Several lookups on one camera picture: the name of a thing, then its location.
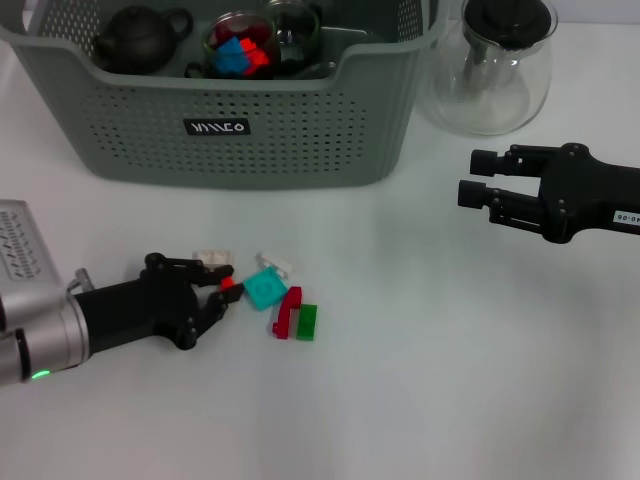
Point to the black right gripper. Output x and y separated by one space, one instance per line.
582 195

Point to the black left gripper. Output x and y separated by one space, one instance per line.
140 310

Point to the small red toy piece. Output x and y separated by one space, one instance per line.
228 284

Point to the white two-stud toy brick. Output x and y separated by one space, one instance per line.
215 255

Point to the teal square plate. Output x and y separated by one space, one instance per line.
265 289

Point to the dark red curved toy piece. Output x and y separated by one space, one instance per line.
287 312

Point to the glass teacup with black base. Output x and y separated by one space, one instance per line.
210 32
190 70
302 35

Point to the blue square plate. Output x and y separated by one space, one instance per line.
230 57

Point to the red square toy brick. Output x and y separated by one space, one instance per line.
260 61

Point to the red sloped toy brick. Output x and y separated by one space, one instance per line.
246 44

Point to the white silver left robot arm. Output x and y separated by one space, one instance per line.
45 335

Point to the small white toy block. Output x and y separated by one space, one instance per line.
275 264

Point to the grey-green perforated storage bin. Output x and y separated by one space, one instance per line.
300 140

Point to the clear glass carafe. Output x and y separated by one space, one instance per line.
490 107

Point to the long green toy brick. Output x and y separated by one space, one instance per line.
306 322

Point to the black carafe lid with strainer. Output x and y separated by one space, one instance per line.
505 20

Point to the black clay teapot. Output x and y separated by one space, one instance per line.
135 40

